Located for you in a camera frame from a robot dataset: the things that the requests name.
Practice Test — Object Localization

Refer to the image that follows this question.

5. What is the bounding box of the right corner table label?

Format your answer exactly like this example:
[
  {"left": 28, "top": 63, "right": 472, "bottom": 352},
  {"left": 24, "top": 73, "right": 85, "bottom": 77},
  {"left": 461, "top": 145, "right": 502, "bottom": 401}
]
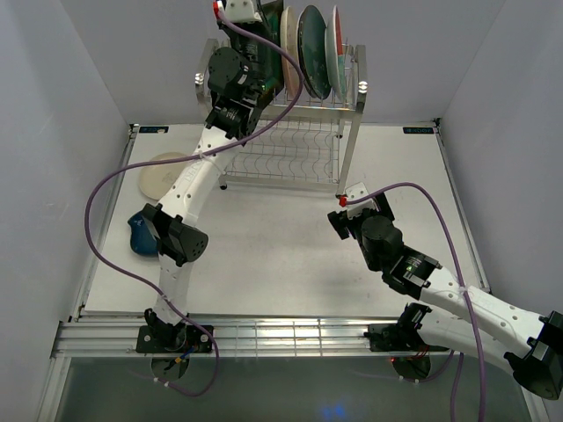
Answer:
[{"left": 403, "top": 127, "right": 435, "bottom": 135}]

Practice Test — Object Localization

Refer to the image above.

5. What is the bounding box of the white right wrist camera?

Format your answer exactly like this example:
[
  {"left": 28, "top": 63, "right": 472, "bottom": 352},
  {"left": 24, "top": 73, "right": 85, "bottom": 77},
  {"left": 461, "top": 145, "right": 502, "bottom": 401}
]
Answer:
[{"left": 339, "top": 182, "right": 377, "bottom": 219}]

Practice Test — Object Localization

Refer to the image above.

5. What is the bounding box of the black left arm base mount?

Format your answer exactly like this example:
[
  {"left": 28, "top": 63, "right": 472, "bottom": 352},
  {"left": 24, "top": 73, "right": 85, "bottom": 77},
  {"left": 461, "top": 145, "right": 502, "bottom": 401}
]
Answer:
[{"left": 135, "top": 324, "right": 214, "bottom": 354}]

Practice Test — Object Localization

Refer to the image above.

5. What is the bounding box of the corner table label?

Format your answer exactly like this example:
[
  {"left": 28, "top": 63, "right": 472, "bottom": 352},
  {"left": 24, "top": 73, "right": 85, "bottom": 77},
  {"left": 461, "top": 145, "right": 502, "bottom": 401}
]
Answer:
[
  {"left": 403, "top": 127, "right": 435, "bottom": 135},
  {"left": 138, "top": 126, "right": 169, "bottom": 134}
]

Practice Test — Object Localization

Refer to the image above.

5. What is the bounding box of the left corner table label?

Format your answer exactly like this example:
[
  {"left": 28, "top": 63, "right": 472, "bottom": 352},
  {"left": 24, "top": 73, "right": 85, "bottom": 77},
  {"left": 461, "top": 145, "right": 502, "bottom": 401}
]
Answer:
[{"left": 138, "top": 126, "right": 169, "bottom": 134}]

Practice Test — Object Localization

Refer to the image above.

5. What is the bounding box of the dark blue leaf-shaped dish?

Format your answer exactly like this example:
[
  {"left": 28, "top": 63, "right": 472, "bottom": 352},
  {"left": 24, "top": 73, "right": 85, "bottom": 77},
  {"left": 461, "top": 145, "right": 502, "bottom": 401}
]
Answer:
[{"left": 128, "top": 212, "right": 158, "bottom": 258}]

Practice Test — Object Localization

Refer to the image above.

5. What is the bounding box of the two-tier steel dish rack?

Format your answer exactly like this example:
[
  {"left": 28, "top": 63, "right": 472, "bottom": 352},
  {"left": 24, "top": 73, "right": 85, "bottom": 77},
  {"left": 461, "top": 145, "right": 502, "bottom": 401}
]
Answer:
[{"left": 219, "top": 44, "right": 368, "bottom": 196}]

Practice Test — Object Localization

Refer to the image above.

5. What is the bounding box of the cream and pink plate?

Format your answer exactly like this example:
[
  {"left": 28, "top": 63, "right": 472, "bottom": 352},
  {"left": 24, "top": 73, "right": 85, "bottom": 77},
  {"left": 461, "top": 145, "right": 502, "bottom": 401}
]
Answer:
[{"left": 280, "top": 6, "right": 300, "bottom": 100}]

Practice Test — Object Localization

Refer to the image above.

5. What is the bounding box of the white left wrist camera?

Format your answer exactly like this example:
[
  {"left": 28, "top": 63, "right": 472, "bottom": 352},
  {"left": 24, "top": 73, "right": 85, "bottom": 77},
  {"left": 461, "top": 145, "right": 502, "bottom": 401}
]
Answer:
[{"left": 213, "top": 0, "right": 263, "bottom": 24}]

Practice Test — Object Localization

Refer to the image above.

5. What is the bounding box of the cream round plate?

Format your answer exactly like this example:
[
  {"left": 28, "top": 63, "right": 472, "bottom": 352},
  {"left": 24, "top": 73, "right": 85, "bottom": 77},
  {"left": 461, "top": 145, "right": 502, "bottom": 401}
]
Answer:
[{"left": 137, "top": 162, "right": 186, "bottom": 202}]

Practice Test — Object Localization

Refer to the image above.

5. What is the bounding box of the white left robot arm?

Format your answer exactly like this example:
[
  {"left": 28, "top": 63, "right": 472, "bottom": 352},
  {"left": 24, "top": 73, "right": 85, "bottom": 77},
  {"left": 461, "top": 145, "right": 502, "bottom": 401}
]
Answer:
[{"left": 142, "top": 18, "right": 283, "bottom": 352}]

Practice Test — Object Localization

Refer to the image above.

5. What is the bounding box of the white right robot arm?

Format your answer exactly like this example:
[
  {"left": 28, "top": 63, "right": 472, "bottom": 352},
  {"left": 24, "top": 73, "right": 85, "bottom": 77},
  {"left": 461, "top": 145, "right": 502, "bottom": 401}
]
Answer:
[{"left": 327, "top": 184, "right": 562, "bottom": 400}]

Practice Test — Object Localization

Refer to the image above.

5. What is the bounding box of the red and teal floral plate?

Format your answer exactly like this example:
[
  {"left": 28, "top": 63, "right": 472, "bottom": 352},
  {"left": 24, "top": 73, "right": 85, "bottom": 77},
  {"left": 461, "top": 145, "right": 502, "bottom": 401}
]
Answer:
[{"left": 325, "top": 5, "right": 346, "bottom": 102}]

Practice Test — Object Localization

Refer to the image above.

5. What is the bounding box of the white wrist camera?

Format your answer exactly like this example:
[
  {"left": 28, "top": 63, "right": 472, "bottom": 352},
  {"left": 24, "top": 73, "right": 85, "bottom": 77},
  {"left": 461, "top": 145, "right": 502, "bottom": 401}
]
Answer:
[
  {"left": 213, "top": 0, "right": 263, "bottom": 24},
  {"left": 339, "top": 182, "right": 377, "bottom": 219}
]

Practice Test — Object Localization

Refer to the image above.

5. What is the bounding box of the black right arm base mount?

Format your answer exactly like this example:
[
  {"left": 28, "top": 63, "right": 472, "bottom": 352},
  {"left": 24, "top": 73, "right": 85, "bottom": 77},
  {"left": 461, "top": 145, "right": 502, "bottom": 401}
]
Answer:
[{"left": 363, "top": 324, "right": 426, "bottom": 352}]

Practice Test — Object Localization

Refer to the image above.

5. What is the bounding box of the dark teal floral plate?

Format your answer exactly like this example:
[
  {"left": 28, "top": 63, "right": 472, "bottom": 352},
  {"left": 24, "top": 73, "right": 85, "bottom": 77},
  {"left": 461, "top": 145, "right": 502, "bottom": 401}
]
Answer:
[{"left": 297, "top": 4, "right": 331, "bottom": 100}]

